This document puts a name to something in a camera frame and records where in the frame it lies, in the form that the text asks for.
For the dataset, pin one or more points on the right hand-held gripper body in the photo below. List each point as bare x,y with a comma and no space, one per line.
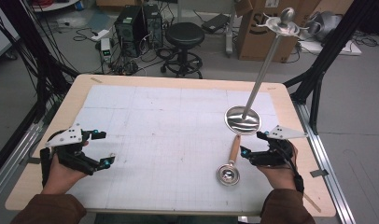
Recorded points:
273,155

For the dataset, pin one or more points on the round white table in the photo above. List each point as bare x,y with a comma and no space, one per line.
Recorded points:
53,4

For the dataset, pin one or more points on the black metal frame stand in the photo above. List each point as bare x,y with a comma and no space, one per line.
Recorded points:
38,62
330,46

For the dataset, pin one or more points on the grey tape piece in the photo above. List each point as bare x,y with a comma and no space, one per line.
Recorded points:
319,173

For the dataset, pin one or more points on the large black computer tower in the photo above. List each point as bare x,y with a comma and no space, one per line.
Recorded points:
130,31

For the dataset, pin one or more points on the aluminium rail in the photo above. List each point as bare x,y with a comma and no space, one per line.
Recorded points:
327,161
13,165

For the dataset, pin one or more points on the white device green display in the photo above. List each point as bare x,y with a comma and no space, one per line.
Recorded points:
105,49

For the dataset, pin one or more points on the white grid mat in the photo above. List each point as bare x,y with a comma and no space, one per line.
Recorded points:
165,124

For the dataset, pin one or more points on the large cardboard box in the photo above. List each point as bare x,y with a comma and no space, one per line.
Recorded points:
265,37

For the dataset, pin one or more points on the black laptop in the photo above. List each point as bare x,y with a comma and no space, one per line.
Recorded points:
215,22

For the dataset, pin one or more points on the black round stool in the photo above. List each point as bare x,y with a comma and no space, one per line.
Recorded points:
184,34

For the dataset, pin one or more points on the white stand leg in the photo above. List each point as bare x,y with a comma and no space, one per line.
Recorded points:
230,31

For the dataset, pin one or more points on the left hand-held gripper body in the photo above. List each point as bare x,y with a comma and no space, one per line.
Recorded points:
66,137

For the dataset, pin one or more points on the long beige tape strip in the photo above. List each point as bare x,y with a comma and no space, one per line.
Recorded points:
312,202

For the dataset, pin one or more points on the grey helmet-shaped device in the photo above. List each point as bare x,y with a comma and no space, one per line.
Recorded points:
326,25

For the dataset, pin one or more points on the flat white board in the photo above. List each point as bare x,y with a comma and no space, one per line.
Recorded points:
334,48

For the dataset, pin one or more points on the person's left hand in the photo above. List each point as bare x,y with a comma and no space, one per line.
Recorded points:
61,179

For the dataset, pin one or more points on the person's right hand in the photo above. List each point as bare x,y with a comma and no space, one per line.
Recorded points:
282,177

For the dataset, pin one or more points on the slim black computer tower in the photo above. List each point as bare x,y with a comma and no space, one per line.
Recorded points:
153,26

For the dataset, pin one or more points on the tall metal utensil rack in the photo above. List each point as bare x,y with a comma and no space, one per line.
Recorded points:
262,74

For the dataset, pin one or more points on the white power strip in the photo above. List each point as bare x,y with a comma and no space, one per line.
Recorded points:
100,34

